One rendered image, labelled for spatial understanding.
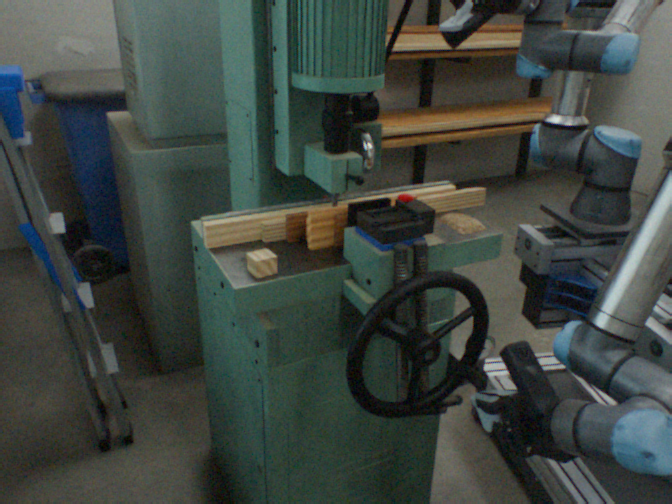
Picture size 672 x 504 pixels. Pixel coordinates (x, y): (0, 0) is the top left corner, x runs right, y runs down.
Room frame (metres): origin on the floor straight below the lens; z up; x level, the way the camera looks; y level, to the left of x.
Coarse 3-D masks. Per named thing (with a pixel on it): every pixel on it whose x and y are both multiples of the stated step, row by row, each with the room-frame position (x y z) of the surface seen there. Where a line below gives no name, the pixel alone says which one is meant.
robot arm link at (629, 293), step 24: (648, 216) 0.75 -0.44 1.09; (648, 240) 0.73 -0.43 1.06; (624, 264) 0.73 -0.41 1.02; (648, 264) 0.71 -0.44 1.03; (624, 288) 0.71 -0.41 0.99; (648, 288) 0.70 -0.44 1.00; (600, 312) 0.72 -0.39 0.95; (624, 312) 0.70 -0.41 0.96; (648, 312) 0.70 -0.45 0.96; (576, 336) 0.73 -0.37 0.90; (600, 336) 0.70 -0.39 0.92; (624, 336) 0.69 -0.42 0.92; (576, 360) 0.70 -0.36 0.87; (600, 360) 0.68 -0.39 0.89; (624, 360) 0.66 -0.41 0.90; (600, 384) 0.66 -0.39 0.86
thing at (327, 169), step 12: (312, 144) 1.16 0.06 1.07; (312, 156) 1.13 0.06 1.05; (324, 156) 1.08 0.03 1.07; (336, 156) 1.08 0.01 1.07; (348, 156) 1.08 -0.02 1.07; (360, 156) 1.08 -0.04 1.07; (312, 168) 1.13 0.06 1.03; (324, 168) 1.08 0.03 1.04; (336, 168) 1.06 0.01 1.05; (348, 168) 1.07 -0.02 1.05; (360, 168) 1.08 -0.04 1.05; (312, 180) 1.13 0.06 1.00; (324, 180) 1.08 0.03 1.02; (336, 180) 1.06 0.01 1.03; (348, 180) 1.07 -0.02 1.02; (336, 192) 1.06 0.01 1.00
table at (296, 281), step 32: (224, 256) 0.96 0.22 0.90; (288, 256) 0.97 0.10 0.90; (320, 256) 0.97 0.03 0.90; (448, 256) 1.05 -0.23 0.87; (480, 256) 1.09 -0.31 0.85; (224, 288) 0.90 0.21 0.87; (256, 288) 0.86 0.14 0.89; (288, 288) 0.88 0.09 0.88; (320, 288) 0.91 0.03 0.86; (352, 288) 0.91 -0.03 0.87; (448, 288) 0.93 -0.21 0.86
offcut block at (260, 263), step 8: (264, 248) 0.93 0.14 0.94; (248, 256) 0.90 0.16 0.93; (256, 256) 0.90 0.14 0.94; (264, 256) 0.90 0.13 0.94; (272, 256) 0.90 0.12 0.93; (248, 264) 0.90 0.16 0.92; (256, 264) 0.88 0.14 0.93; (264, 264) 0.89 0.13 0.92; (272, 264) 0.89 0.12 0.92; (256, 272) 0.88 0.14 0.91; (264, 272) 0.89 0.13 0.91; (272, 272) 0.89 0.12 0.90
